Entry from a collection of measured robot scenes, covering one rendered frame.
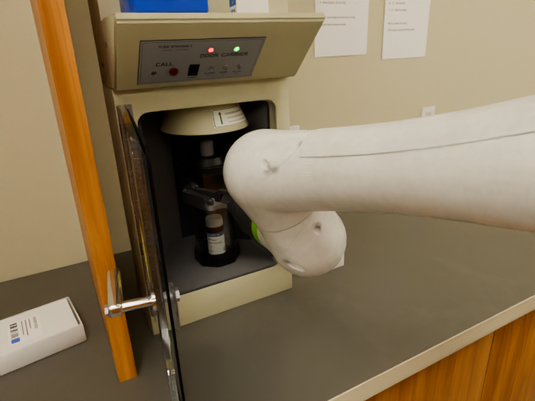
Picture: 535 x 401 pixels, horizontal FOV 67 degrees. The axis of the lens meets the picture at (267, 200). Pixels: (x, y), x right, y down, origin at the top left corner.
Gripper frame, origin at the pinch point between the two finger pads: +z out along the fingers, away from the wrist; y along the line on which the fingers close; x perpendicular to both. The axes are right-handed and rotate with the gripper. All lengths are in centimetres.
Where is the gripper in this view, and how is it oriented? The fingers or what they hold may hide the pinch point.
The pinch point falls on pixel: (210, 181)
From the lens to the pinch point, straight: 87.4
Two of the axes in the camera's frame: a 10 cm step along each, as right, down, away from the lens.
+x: 0.4, 9.3, 3.5
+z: -5.2, -2.8, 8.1
